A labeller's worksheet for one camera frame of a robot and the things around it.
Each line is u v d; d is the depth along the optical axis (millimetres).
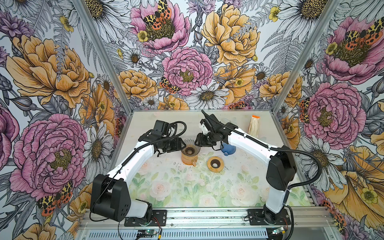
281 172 479
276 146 506
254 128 996
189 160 860
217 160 917
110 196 412
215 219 760
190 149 875
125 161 477
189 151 878
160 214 756
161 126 663
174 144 735
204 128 702
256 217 743
